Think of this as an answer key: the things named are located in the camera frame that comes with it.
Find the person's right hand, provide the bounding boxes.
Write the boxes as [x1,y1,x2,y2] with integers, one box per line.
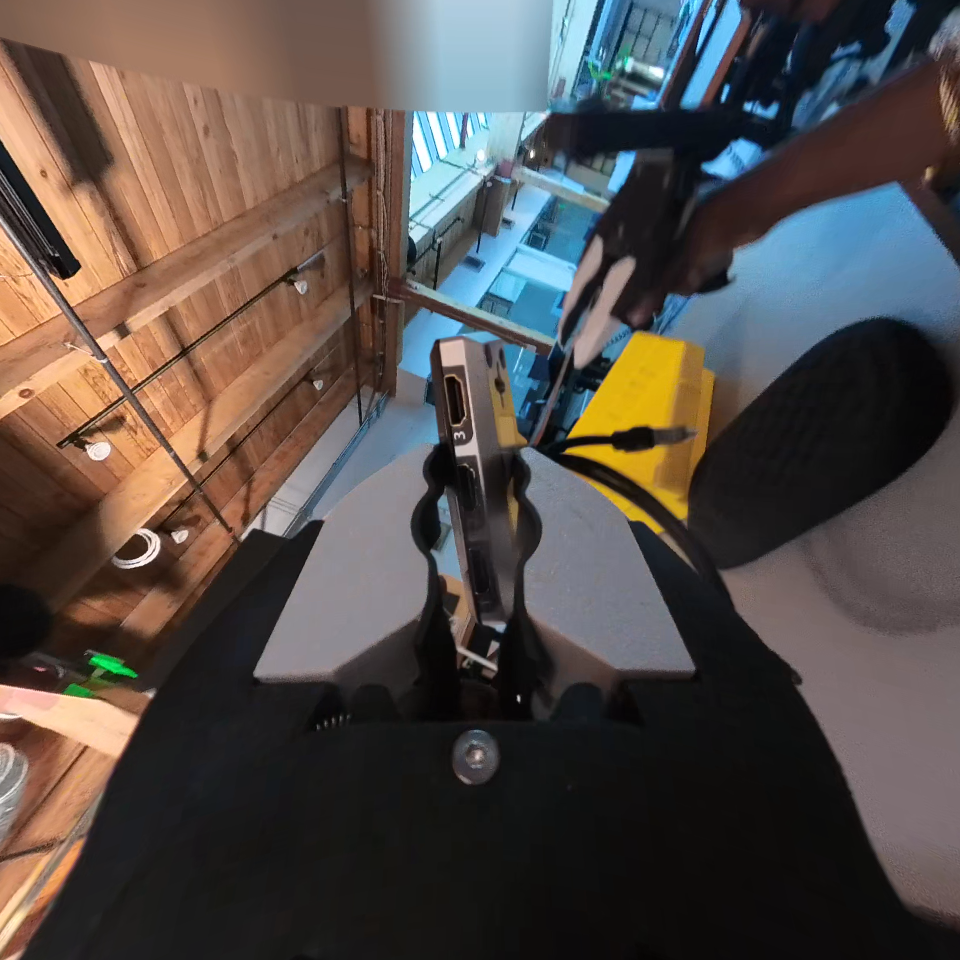
[622,208,735,329]

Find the yellow plastic bins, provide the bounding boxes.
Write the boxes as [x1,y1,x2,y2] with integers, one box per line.
[562,331,719,526]

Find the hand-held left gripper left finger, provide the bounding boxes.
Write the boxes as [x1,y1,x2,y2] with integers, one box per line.
[253,442,460,700]

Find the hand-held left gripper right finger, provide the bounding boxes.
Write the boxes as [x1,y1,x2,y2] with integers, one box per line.
[502,446,696,704]

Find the black hdmi switch box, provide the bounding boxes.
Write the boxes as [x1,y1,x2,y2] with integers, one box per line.
[427,335,531,639]

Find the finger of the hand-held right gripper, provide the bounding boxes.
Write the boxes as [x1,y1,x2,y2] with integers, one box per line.
[574,264,640,367]
[558,247,610,333]

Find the thin black jack cable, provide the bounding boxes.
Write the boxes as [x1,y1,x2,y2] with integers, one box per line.
[536,423,700,460]

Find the gold wrist bracelet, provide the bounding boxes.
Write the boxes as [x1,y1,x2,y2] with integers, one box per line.
[922,30,960,190]

